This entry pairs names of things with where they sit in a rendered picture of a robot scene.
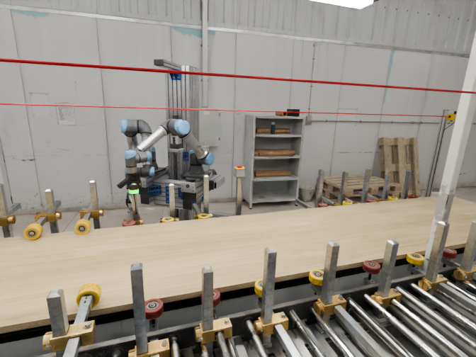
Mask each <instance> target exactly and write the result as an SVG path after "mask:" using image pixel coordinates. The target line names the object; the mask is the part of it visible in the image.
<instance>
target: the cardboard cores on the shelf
mask: <svg viewBox="0 0 476 357"><path fill-rule="evenodd" d="M255 132H256V133H271V128H256V131H255ZM275 133H286V134H289V133H290V128H275ZM254 155H258V156H259V157H272V156H293V155H295V150H290V149H255V150H254ZM254 175H255V177H270V176H291V172H290V171H288V170H258V171H254Z"/></svg>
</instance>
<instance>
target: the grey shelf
mask: <svg viewBox="0 0 476 357"><path fill-rule="evenodd" d="M271 122H275V128H290V133H289V134H286V133H275V134H271V133H256V132H255V131H256V128H271ZM290 123H291V125H290ZM304 129H305V117H294V116H277V115H246V123H245V143H244V168H245V177H244V182H243V200H242V201H245V200H246V201H247V202H248V204H249V209H250V210H251V209H252V203H264V202H279V201H290V200H295V199H298V193H299V185H300V170H301V161H302V146H303V137H304ZM289 141H290V144H289ZM255 149H290V150H295V155H293V156H272V157H259V156H258V155H254V150H255ZM287 169H288V171H290V172H291V176H270V177H255V175H254V171H258V170H287ZM252 172H253V173H252ZM285 187H286V189H285Z"/></svg>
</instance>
